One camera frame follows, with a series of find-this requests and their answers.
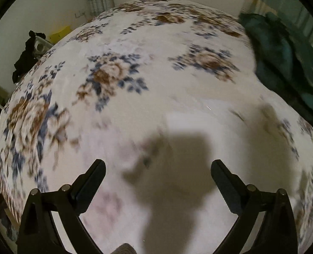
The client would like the silver metal appliance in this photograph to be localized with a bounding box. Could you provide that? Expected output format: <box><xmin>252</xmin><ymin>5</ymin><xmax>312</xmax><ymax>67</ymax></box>
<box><xmin>33</xmin><ymin>38</ymin><xmax>53</xmax><ymax>59</ymax></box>

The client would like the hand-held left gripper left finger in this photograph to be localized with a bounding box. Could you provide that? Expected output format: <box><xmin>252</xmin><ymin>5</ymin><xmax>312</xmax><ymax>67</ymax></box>
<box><xmin>17</xmin><ymin>159</ymin><xmax>107</xmax><ymax>254</ymax></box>

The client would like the black cloth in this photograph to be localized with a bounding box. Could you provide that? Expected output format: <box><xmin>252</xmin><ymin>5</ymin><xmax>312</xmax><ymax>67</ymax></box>
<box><xmin>12</xmin><ymin>30</ymin><xmax>50</xmax><ymax>83</ymax></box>

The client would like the dark green cloth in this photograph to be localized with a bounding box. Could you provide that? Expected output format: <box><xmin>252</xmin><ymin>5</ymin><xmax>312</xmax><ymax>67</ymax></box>
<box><xmin>237</xmin><ymin>12</ymin><xmax>313</xmax><ymax>123</ymax></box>

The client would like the white floral blanket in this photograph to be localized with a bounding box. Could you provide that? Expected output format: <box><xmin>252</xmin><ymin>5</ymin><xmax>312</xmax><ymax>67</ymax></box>
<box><xmin>0</xmin><ymin>0</ymin><xmax>313</xmax><ymax>254</ymax></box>

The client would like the striped green curtain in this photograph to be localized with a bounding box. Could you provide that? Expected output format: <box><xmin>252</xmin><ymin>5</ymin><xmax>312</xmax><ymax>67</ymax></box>
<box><xmin>242</xmin><ymin>0</ymin><xmax>313</xmax><ymax>61</ymax></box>

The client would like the yellow box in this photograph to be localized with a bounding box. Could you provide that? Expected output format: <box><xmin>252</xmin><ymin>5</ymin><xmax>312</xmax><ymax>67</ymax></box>
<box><xmin>49</xmin><ymin>26</ymin><xmax>71</xmax><ymax>44</ymax></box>

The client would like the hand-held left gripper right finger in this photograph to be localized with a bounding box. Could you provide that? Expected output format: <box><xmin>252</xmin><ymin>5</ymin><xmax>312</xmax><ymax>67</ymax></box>
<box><xmin>210</xmin><ymin>159</ymin><xmax>298</xmax><ymax>254</ymax></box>

